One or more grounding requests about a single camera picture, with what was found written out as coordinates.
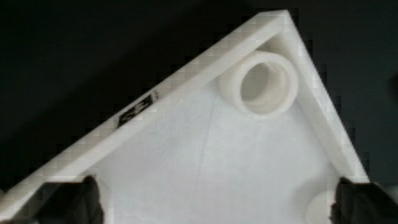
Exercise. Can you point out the white square table top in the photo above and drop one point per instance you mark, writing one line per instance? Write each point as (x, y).
(225, 150)

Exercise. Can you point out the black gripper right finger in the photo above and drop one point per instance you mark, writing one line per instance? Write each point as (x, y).
(363, 204)

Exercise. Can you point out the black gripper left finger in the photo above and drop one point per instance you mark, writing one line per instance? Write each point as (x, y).
(74, 206)

